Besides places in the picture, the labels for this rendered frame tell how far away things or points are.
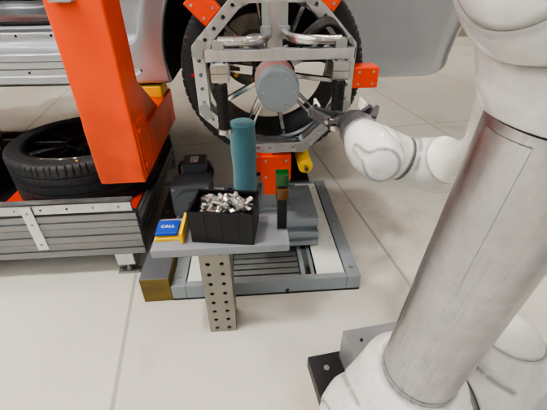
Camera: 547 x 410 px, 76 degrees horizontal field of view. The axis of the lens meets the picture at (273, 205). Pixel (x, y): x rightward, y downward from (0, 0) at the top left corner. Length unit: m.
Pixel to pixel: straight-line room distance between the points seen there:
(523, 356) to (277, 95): 0.87
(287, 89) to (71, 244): 1.14
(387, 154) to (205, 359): 0.99
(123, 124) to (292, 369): 1.01
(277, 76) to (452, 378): 0.89
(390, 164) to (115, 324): 1.23
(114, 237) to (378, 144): 1.23
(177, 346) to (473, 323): 1.18
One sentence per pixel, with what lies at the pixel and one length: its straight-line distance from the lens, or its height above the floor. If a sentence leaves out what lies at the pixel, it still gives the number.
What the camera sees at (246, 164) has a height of 0.60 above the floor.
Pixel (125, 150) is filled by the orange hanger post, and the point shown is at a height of 0.65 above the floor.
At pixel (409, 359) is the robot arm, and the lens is 0.49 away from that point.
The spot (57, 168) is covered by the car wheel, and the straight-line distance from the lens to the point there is 1.69.
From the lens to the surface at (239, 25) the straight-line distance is 1.78.
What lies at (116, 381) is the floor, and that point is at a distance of 1.44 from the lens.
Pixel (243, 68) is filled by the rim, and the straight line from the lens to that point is 1.36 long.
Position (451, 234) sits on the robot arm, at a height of 0.95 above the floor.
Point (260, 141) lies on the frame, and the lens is 1.35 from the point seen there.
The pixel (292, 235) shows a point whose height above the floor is 0.15.
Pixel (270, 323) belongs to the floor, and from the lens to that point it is 1.46.
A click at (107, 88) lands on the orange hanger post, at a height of 0.86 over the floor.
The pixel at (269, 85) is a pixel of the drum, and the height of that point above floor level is 0.87.
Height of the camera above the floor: 1.15
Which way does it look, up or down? 33 degrees down
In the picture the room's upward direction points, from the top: 1 degrees counter-clockwise
